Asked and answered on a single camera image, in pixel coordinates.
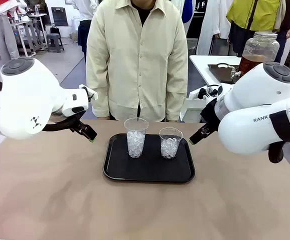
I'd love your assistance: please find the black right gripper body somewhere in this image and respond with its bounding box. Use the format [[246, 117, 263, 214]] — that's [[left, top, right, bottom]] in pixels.
[[200, 98, 221, 131]]

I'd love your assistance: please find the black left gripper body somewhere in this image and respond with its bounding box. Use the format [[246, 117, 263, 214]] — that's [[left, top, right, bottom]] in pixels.
[[69, 119, 85, 133]]

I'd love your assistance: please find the short clear plastic cup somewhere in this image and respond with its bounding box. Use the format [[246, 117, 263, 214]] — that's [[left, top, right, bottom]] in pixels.
[[158, 127, 184, 160]]

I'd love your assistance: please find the tall clear plastic cup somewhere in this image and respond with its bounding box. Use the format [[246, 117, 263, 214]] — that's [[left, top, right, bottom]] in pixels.
[[123, 117, 149, 159]]

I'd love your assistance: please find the person's right forearm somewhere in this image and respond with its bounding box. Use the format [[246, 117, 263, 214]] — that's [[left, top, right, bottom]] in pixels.
[[86, 67, 111, 118]]

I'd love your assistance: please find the person's left forearm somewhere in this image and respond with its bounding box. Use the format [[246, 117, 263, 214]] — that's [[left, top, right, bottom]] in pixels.
[[166, 72, 189, 121]]

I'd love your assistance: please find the glass drink dispenser jar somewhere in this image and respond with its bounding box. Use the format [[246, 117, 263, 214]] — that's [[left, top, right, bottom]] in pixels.
[[229, 31, 281, 85]]

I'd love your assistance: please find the dark brown tray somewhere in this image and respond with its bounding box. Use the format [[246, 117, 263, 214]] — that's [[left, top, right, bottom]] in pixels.
[[207, 63, 241, 85]]

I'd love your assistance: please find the white side table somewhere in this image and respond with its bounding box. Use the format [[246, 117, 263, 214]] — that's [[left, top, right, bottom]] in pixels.
[[179, 54, 243, 123]]

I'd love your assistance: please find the black plastic serving tray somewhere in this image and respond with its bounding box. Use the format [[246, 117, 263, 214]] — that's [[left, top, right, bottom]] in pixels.
[[102, 133, 196, 184]]

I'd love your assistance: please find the person in cream shirt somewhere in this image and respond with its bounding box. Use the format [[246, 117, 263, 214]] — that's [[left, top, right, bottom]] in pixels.
[[85, 0, 189, 123]]

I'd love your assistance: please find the mannequin in white coat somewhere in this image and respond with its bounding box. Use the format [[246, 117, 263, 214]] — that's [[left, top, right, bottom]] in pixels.
[[196, 0, 233, 56]]

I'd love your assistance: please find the grey plastic stool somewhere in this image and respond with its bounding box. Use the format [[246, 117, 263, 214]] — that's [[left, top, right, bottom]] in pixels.
[[46, 33, 65, 53]]

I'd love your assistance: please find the mannequin in yellow-green jacket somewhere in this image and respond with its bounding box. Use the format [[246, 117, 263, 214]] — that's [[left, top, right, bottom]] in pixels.
[[226, 0, 282, 58]]

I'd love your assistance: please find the black framed board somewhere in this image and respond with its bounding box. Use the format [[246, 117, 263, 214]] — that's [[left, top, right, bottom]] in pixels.
[[51, 6, 69, 27]]

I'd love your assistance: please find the mannequin in white shirt dark skirt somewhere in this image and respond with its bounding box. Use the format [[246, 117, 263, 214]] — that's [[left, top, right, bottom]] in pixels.
[[71, 0, 98, 63]]

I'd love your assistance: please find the grey metal workbench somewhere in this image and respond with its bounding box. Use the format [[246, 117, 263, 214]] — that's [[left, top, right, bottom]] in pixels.
[[9, 13, 48, 57]]

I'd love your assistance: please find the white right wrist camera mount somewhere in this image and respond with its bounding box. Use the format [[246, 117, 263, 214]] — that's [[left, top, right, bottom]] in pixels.
[[196, 84, 225, 101]]

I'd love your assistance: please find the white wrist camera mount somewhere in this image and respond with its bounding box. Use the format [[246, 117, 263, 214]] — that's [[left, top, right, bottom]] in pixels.
[[78, 84, 99, 102], [196, 84, 225, 101]]

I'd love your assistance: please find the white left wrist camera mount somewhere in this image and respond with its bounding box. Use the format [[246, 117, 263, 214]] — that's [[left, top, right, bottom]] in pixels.
[[78, 84, 99, 102]]

